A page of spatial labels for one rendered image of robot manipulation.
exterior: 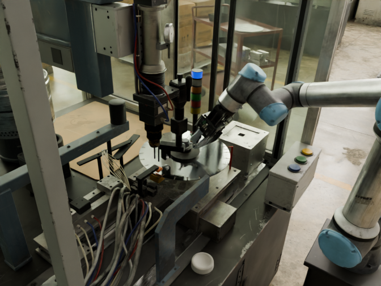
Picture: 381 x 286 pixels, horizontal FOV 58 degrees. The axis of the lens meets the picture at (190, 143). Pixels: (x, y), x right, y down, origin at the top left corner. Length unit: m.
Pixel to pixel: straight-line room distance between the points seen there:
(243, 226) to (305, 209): 1.37
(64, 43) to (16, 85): 0.71
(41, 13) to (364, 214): 1.11
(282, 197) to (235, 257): 0.31
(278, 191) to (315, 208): 1.32
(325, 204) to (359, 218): 1.73
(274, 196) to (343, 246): 0.42
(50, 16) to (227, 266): 0.96
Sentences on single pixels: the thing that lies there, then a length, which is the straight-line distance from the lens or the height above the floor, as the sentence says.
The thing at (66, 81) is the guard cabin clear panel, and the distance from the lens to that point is 2.17.
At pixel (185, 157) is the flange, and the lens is 1.21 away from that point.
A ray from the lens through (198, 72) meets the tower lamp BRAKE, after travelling 1.42.
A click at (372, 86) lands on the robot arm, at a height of 1.31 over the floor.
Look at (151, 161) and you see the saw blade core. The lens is 1.21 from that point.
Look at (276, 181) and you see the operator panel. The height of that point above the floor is 0.86.
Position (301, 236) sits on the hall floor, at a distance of 2.40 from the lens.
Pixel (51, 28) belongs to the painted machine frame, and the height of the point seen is 1.36.
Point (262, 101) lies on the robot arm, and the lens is 1.03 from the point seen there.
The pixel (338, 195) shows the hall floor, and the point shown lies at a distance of 2.83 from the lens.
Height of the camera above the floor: 1.62
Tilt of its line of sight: 31 degrees down
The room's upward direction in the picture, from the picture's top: 2 degrees clockwise
